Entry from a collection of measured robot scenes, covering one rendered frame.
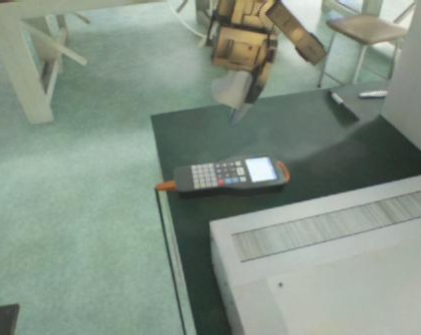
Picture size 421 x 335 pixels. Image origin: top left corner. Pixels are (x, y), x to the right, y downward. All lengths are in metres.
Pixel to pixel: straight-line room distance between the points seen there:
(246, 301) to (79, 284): 1.15
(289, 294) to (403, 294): 0.12
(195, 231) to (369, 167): 0.36
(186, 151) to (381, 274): 0.44
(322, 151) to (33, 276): 1.23
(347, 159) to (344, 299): 0.38
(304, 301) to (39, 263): 1.33
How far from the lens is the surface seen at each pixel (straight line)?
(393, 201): 0.51
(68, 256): 1.57
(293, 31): 0.49
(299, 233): 0.43
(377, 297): 0.41
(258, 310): 0.37
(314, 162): 0.70
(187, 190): 0.58
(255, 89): 0.48
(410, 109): 0.81
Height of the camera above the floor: 1.19
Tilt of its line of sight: 42 degrees down
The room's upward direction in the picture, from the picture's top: 2 degrees counter-clockwise
